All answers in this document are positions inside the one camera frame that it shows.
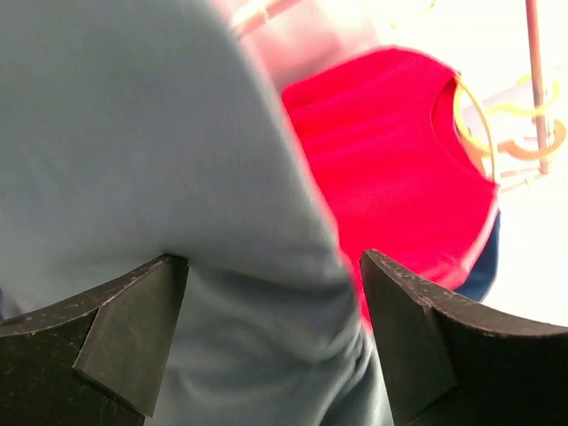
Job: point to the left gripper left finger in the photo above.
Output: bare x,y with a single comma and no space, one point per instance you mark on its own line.
97,358

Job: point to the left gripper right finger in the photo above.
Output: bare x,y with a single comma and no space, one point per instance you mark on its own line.
448,360

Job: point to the navy blue t-shirt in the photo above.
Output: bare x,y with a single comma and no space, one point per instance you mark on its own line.
483,273

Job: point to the grey-blue t-shirt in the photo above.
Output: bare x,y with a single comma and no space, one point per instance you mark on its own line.
132,129

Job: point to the white clothes rack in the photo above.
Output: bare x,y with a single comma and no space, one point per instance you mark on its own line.
256,13

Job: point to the red t-shirt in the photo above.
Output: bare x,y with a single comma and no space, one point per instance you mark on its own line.
378,133

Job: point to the wooden hanger holding red shirt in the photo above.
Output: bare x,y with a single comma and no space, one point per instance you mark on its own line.
474,130

